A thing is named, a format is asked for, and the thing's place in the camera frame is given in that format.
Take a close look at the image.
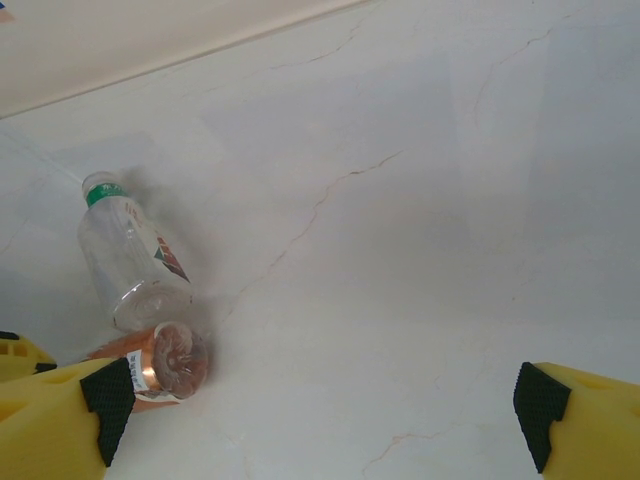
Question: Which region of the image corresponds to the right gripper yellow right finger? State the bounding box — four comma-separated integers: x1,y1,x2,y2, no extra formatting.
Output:
513,360,640,480

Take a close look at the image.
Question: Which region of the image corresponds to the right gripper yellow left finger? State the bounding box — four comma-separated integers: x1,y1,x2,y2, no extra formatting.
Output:
0,357,142,480

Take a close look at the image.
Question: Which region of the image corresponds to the copper label bottle, white cap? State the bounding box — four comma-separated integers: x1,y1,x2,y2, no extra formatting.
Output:
82,320,210,416

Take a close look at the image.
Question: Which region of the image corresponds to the clear bottle with green band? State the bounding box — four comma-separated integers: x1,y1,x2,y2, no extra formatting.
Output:
77,170,195,332

